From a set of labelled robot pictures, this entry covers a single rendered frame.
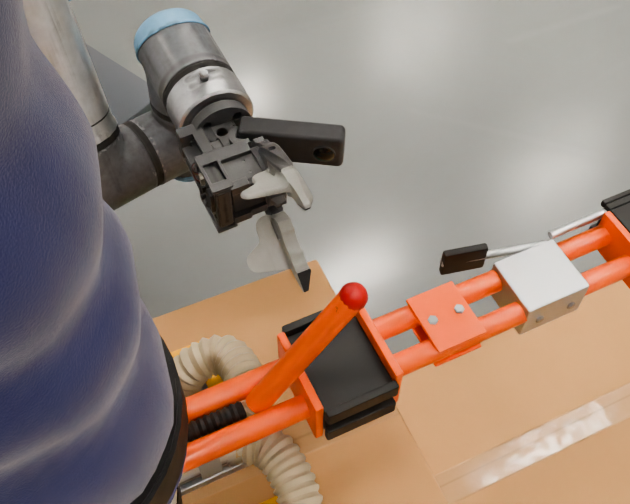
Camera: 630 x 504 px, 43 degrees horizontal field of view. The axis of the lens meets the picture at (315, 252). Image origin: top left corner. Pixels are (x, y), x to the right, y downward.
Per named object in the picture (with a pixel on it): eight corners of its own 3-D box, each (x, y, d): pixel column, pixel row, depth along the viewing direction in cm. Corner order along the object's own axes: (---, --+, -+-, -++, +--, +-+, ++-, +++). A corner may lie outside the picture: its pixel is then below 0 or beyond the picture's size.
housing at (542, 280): (520, 339, 77) (531, 315, 73) (482, 285, 80) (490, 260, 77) (580, 312, 79) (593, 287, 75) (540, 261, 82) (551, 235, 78)
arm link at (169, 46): (204, 54, 103) (199, -11, 95) (242, 118, 97) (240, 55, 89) (134, 73, 100) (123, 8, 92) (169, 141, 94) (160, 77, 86)
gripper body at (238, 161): (221, 240, 85) (180, 161, 91) (294, 212, 87) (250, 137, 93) (215, 196, 79) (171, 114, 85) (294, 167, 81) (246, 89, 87)
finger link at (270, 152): (286, 201, 78) (259, 183, 85) (302, 195, 78) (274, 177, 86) (273, 156, 76) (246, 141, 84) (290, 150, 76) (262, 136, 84)
